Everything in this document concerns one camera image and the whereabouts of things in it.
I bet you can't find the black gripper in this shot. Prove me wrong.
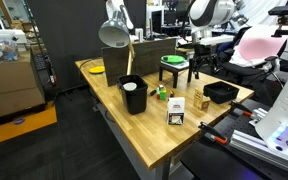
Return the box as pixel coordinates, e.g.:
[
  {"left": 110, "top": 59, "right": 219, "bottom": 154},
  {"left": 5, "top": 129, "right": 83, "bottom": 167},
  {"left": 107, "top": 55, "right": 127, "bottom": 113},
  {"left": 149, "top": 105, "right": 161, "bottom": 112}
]
[{"left": 187, "top": 43, "right": 216, "bottom": 83}]

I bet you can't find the black shallow tray bin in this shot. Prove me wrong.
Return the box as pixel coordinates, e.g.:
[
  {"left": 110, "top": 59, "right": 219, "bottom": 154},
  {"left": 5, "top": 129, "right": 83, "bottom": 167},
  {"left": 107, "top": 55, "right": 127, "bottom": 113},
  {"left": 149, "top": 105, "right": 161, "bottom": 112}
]
[{"left": 202, "top": 80, "right": 240, "bottom": 105}]

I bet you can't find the white cardboard box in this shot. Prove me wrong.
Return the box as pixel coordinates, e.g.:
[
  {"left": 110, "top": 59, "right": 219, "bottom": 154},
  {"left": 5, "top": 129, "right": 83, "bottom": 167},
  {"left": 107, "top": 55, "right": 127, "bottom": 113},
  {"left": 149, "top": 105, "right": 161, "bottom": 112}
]
[{"left": 166, "top": 96, "right": 186, "bottom": 126}]

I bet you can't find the black trash bin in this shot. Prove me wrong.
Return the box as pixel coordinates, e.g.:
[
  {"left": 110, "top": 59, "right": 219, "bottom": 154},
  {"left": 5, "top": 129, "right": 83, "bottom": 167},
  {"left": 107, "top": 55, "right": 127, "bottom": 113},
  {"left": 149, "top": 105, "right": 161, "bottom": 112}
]
[{"left": 117, "top": 74, "right": 149, "bottom": 116}]

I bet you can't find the large cardboard box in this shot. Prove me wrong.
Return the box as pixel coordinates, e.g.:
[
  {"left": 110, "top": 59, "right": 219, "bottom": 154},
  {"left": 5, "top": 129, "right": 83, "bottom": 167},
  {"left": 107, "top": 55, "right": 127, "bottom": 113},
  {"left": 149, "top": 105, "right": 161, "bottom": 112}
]
[{"left": 0, "top": 49, "right": 48, "bottom": 121}]

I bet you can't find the clear plastic storage bin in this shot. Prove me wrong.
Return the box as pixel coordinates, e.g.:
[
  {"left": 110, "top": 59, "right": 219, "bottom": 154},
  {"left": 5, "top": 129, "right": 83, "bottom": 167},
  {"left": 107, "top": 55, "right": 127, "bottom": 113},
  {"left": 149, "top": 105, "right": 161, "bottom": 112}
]
[{"left": 0, "top": 29, "right": 22, "bottom": 63}]

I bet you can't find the white kitchen scale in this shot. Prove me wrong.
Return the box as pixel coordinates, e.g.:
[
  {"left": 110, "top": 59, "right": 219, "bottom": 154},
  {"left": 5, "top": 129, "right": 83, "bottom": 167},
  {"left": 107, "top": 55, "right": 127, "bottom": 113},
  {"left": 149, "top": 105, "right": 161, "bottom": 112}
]
[{"left": 160, "top": 59, "right": 190, "bottom": 70}]

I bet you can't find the small dark wooden stool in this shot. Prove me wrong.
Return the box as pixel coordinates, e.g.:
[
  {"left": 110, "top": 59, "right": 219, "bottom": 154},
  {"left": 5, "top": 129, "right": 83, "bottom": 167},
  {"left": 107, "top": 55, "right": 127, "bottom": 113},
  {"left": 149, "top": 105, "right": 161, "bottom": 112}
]
[{"left": 158, "top": 63, "right": 193, "bottom": 89}]

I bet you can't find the green round plate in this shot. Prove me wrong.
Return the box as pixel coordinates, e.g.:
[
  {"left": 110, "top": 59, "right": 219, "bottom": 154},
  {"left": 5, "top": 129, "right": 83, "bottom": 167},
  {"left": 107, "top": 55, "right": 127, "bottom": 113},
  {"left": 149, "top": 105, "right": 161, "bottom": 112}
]
[{"left": 160, "top": 54, "right": 187, "bottom": 65}]

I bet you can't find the black office chair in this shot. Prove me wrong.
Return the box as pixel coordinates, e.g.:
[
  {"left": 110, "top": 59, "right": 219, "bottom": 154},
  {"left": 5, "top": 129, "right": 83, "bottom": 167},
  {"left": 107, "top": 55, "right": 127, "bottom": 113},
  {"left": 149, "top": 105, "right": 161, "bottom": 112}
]
[{"left": 213, "top": 24, "right": 288, "bottom": 88}]

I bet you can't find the dark wooden backdrop board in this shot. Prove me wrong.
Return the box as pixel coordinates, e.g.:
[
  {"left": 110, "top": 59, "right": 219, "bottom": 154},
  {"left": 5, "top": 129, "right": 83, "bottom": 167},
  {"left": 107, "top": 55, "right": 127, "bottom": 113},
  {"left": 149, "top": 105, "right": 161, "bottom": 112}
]
[{"left": 101, "top": 37, "right": 178, "bottom": 87}]

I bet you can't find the orange black bar clamp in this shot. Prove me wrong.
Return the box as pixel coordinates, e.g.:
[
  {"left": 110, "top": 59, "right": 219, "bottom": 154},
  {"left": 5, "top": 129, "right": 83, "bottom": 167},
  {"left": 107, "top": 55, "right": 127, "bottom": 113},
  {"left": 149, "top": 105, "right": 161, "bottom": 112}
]
[
  {"left": 198, "top": 121, "right": 229, "bottom": 145},
  {"left": 229, "top": 100, "right": 257, "bottom": 118}
]

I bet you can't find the white paper cup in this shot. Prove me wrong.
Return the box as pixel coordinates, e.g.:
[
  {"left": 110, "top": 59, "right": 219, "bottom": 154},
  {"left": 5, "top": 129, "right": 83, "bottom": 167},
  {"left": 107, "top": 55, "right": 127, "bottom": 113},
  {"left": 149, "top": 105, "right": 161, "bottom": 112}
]
[{"left": 122, "top": 82, "right": 138, "bottom": 91}]

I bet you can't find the pink white cloth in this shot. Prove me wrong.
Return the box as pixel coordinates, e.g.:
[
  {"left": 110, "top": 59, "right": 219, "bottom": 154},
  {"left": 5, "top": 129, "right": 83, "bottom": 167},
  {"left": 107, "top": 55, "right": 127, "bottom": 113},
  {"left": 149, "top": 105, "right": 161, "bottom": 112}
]
[{"left": 229, "top": 24, "right": 288, "bottom": 69}]

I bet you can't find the short aluminium extrusion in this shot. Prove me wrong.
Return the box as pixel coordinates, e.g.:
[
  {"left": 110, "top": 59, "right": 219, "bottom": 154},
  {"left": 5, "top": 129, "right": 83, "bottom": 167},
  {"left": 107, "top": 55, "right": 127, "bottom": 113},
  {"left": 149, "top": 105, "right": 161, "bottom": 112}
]
[{"left": 249, "top": 107, "right": 269, "bottom": 127}]

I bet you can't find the black perforated work table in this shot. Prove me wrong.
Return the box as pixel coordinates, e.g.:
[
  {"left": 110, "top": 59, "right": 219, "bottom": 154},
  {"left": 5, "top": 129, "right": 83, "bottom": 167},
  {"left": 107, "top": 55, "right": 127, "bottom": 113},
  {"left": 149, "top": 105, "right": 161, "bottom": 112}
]
[{"left": 180, "top": 98, "right": 288, "bottom": 180}]

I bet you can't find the long aluminium extrusion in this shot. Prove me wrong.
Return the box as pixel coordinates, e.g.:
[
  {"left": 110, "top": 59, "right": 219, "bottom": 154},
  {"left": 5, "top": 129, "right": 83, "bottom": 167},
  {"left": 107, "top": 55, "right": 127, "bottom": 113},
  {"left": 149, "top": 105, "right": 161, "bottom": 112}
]
[{"left": 229, "top": 129, "right": 288, "bottom": 178}]

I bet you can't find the yellow round disc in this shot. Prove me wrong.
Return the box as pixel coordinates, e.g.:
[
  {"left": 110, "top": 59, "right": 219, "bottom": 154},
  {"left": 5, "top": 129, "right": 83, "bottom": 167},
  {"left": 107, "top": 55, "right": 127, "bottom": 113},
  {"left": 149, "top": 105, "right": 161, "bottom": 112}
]
[{"left": 88, "top": 65, "right": 106, "bottom": 75}]

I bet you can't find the white machine base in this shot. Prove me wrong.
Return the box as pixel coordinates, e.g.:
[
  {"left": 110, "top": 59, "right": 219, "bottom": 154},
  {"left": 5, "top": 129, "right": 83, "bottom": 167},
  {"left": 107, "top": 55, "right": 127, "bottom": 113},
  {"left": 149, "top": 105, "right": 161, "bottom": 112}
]
[{"left": 254, "top": 58, "right": 288, "bottom": 168}]

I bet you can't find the black keyboard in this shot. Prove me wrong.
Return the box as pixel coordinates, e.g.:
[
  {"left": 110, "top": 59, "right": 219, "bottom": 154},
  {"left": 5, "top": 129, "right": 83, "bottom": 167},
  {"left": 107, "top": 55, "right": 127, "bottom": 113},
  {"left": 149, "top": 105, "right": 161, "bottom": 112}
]
[{"left": 33, "top": 53, "right": 48, "bottom": 72}]

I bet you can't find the orange floor mat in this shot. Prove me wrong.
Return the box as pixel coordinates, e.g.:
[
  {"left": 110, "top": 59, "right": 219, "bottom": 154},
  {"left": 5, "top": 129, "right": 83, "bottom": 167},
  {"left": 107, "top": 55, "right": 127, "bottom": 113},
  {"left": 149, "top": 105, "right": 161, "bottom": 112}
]
[{"left": 0, "top": 105, "right": 58, "bottom": 145}]

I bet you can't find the blue round floor object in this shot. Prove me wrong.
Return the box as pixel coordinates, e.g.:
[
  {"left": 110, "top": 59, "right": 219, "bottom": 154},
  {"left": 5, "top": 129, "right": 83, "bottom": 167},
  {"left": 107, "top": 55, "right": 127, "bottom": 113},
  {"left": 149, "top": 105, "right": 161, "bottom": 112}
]
[{"left": 13, "top": 117, "right": 26, "bottom": 126}]

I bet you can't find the grey braided cable black plug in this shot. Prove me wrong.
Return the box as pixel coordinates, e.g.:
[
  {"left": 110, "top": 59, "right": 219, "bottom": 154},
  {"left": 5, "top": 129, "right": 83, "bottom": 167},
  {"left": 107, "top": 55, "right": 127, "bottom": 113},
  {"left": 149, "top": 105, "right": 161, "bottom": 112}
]
[{"left": 149, "top": 76, "right": 172, "bottom": 97}]

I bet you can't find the black camera on stand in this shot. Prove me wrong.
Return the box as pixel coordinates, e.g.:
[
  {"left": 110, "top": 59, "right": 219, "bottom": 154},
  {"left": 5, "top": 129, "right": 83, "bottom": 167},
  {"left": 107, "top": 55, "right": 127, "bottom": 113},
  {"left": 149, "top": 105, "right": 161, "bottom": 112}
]
[{"left": 268, "top": 4, "right": 288, "bottom": 38}]

